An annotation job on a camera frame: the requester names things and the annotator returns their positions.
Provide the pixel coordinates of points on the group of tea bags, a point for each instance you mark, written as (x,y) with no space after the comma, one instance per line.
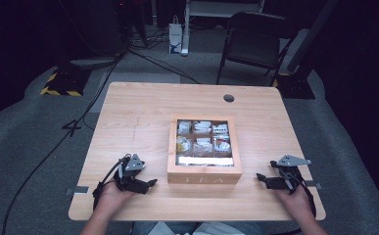
(203,140)

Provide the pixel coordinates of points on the wooden tea box glass lid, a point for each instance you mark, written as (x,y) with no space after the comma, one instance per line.
(205,174)

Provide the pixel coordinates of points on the black stand base grey post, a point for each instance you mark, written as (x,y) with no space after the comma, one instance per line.
(296,86)

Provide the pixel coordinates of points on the black base with hazard tape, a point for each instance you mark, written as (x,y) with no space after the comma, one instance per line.
(64,83)

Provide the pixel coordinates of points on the grey tape tab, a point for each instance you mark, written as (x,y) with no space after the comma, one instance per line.
(78,190)
(314,185)

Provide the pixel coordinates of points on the person's right hand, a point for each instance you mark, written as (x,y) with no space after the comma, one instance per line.
(299,202)

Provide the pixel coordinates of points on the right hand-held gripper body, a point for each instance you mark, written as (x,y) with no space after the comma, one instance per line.
(290,182)

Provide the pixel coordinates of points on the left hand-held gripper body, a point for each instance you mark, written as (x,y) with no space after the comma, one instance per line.
(132,164)

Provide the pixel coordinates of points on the white desk frame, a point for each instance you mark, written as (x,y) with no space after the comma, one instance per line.
(190,13)

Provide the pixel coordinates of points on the person's legs in jeans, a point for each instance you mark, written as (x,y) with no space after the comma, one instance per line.
(255,228)

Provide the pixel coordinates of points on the person's left hand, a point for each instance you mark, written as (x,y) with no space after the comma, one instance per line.
(110,199)

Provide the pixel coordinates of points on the white paper bag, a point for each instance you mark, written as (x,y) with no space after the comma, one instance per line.
(175,39)

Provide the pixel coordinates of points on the black folding chair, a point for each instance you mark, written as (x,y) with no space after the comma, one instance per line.
(255,45)

